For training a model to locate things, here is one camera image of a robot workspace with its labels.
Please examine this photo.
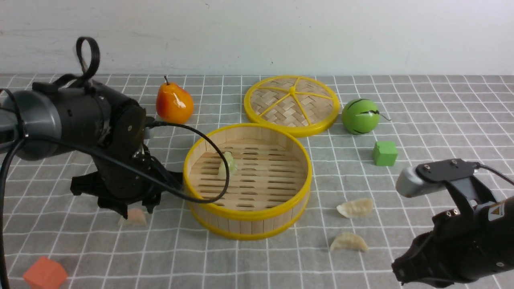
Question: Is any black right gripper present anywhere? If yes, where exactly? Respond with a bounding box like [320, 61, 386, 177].
[392, 203, 514, 288]

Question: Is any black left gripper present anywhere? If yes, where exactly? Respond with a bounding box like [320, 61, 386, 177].
[70, 106, 183, 220]

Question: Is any pink toy dumpling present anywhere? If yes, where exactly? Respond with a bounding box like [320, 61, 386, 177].
[118, 208, 147, 226]

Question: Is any green toy dumpling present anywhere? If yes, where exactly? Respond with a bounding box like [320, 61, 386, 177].
[217, 151, 238, 179]

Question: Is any white toy dumpling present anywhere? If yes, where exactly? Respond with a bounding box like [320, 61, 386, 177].
[329, 232, 369, 252]
[336, 199, 374, 218]

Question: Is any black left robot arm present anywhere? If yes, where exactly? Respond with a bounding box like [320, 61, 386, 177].
[1, 81, 182, 218]

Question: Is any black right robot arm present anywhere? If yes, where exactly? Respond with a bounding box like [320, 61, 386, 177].
[392, 198, 514, 288]

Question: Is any bamboo steamer tray yellow rim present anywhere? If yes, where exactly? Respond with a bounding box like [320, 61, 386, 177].
[188, 123, 312, 241]

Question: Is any bamboo steamer lid yellow rim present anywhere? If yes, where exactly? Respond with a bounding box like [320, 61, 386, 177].
[243, 75, 341, 138]

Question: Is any orange toy pear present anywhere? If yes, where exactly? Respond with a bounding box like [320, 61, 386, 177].
[155, 76, 194, 124]

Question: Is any orange wooden cube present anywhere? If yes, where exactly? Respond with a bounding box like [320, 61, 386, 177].
[23, 256, 68, 289]

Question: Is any green wooden cube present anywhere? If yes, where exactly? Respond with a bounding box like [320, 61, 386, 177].
[373, 141, 398, 167]

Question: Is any green toy watermelon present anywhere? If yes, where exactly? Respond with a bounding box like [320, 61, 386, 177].
[341, 98, 392, 135]

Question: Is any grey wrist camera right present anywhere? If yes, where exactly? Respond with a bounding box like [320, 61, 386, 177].
[396, 159, 498, 216]

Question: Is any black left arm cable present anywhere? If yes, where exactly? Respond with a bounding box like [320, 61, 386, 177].
[0, 36, 230, 289]

